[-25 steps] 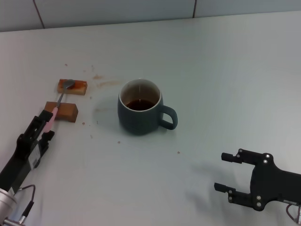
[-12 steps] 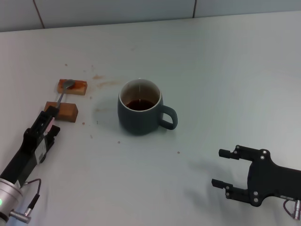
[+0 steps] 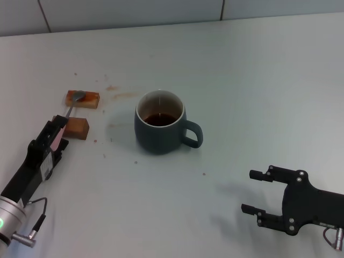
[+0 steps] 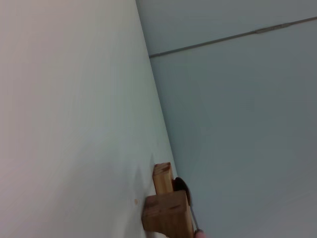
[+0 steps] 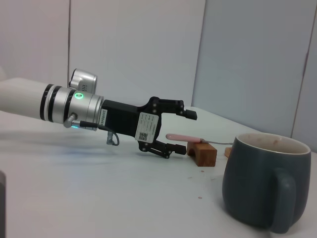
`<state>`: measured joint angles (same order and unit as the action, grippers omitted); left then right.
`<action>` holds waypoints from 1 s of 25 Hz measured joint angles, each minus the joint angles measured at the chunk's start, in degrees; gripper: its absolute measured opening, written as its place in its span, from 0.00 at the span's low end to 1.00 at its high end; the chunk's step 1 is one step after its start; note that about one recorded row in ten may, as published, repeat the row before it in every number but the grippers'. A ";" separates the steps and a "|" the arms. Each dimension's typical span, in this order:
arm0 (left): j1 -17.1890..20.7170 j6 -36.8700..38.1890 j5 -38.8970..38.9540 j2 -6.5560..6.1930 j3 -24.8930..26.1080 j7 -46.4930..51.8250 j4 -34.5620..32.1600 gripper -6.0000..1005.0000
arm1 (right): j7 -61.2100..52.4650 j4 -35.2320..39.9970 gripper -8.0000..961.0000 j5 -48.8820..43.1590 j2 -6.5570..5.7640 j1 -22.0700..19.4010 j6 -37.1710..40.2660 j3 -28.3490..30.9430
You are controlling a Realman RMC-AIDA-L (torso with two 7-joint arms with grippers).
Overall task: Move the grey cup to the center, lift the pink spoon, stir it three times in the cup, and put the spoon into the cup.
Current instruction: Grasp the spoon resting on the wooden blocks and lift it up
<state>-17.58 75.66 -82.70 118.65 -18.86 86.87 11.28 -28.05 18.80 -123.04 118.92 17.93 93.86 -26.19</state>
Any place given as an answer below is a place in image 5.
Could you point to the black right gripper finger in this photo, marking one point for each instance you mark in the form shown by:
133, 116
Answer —
2, 205

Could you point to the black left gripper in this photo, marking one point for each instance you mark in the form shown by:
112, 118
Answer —
121, 119

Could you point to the dark grey ceramic mug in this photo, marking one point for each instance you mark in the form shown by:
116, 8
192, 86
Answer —
247, 183

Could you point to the white and silver left arm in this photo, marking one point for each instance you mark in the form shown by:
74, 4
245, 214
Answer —
22, 96

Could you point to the brown wooden arch block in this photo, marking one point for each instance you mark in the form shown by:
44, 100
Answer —
204, 153

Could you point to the light wooden block orange stain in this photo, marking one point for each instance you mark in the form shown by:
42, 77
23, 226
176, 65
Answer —
228, 151

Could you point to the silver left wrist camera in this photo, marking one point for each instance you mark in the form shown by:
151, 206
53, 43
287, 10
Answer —
84, 81

